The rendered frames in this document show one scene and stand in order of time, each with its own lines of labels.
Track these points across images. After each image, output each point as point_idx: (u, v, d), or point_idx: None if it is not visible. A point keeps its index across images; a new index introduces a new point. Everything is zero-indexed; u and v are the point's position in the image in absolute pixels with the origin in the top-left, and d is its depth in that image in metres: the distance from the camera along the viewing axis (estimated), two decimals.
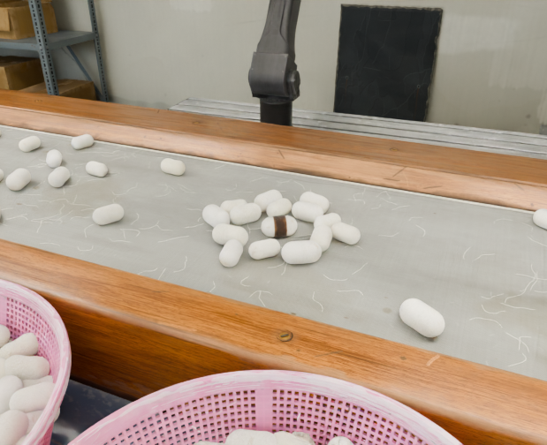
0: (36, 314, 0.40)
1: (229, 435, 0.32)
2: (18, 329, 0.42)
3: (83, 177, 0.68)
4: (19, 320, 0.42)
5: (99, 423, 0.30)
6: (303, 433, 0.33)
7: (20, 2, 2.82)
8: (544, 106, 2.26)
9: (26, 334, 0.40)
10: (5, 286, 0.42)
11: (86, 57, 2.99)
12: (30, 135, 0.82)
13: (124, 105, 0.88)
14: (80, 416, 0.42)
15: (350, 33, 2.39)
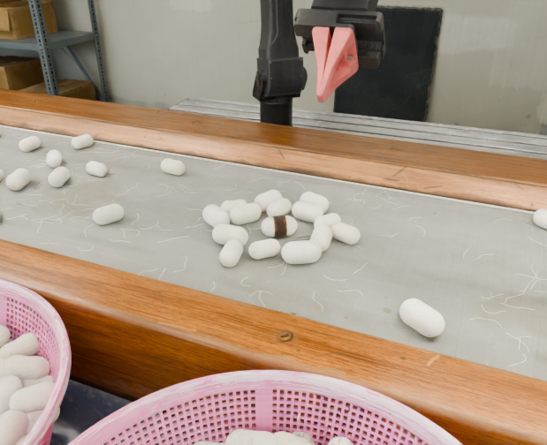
0: (36, 314, 0.40)
1: (229, 435, 0.32)
2: (18, 329, 0.42)
3: (83, 177, 0.68)
4: (19, 320, 0.42)
5: (99, 423, 0.30)
6: (303, 433, 0.33)
7: (20, 2, 2.82)
8: (544, 106, 2.26)
9: (26, 334, 0.40)
10: (5, 286, 0.42)
11: (86, 57, 2.99)
12: (30, 135, 0.82)
13: (124, 105, 0.88)
14: (80, 416, 0.42)
15: None
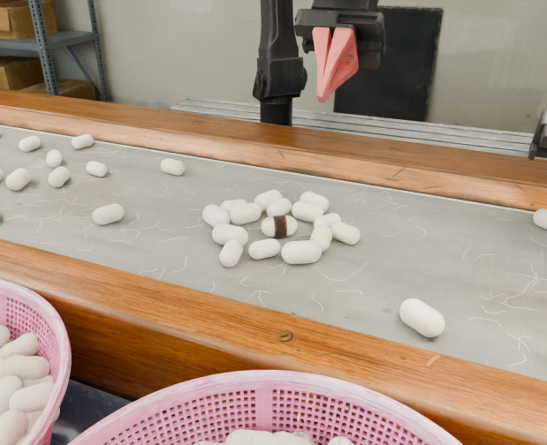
0: (36, 314, 0.40)
1: (229, 435, 0.32)
2: (18, 329, 0.42)
3: (83, 177, 0.68)
4: (19, 320, 0.42)
5: (99, 423, 0.30)
6: (303, 433, 0.33)
7: (20, 2, 2.82)
8: (544, 106, 2.26)
9: (26, 334, 0.40)
10: (5, 286, 0.42)
11: (86, 57, 2.99)
12: (30, 135, 0.82)
13: (124, 105, 0.88)
14: (80, 416, 0.42)
15: None
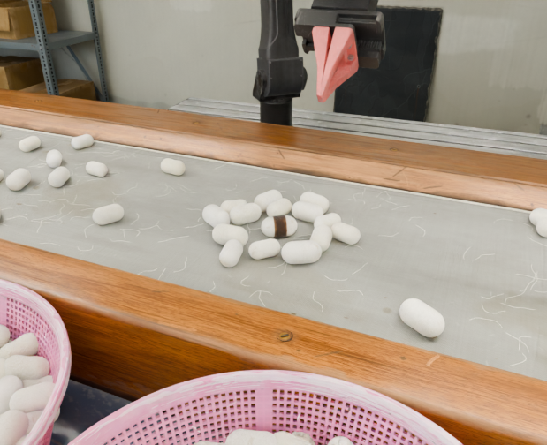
0: (36, 314, 0.40)
1: (229, 435, 0.32)
2: (18, 329, 0.42)
3: (83, 177, 0.68)
4: (19, 320, 0.42)
5: (99, 423, 0.30)
6: (303, 433, 0.33)
7: (20, 2, 2.82)
8: (544, 106, 2.26)
9: (26, 334, 0.40)
10: (5, 286, 0.42)
11: (86, 57, 2.99)
12: (30, 135, 0.82)
13: (124, 105, 0.88)
14: (80, 416, 0.42)
15: None
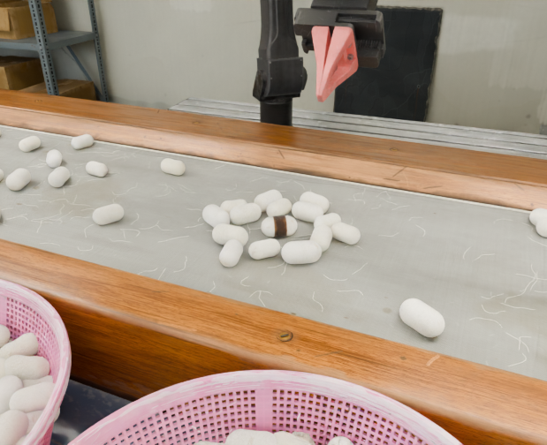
0: (36, 314, 0.40)
1: (229, 435, 0.32)
2: (18, 329, 0.42)
3: (83, 177, 0.68)
4: (19, 320, 0.42)
5: (99, 423, 0.30)
6: (303, 433, 0.33)
7: (20, 2, 2.82)
8: (544, 106, 2.26)
9: (26, 334, 0.40)
10: (5, 286, 0.42)
11: (86, 57, 2.99)
12: (30, 135, 0.82)
13: (124, 105, 0.88)
14: (80, 416, 0.42)
15: None
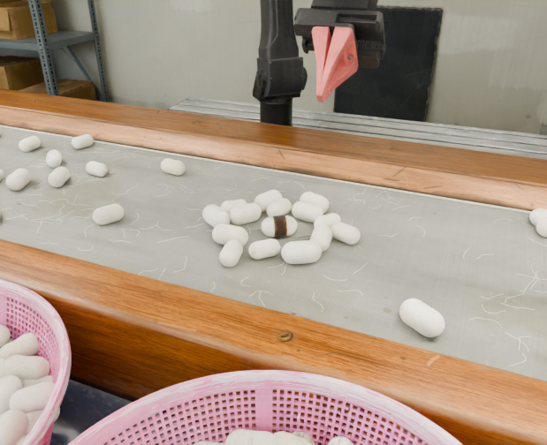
0: (36, 314, 0.40)
1: (229, 435, 0.32)
2: (18, 329, 0.42)
3: (83, 177, 0.68)
4: (19, 320, 0.42)
5: (99, 423, 0.30)
6: (303, 433, 0.33)
7: (20, 2, 2.82)
8: (544, 106, 2.26)
9: (26, 334, 0.40)
10: (5, 286, 0.42)
11: (86, 57, 2.99)
12: (30, 135, 0.82)
13: (124, 105, 0.88)
14: (80, 416, 0.42)
15: None
